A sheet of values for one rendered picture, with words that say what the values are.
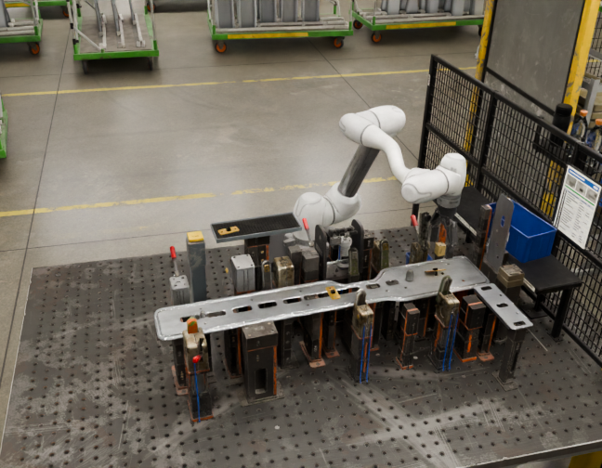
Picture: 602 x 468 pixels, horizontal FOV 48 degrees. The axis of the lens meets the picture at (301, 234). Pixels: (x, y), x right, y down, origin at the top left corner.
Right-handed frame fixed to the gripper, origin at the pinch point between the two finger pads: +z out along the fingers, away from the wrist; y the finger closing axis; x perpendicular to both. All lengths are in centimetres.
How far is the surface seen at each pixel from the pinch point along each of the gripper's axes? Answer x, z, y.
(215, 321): -96, 14, 5
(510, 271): 25.4, 7.8, 14.1
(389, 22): 287, 85, -671
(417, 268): -6.1, 13.7, -6.2
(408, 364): -21, 40, 21
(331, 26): 195, 82, -661
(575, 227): 54, -8, 13
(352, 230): -32.8, -3.4, -17.2
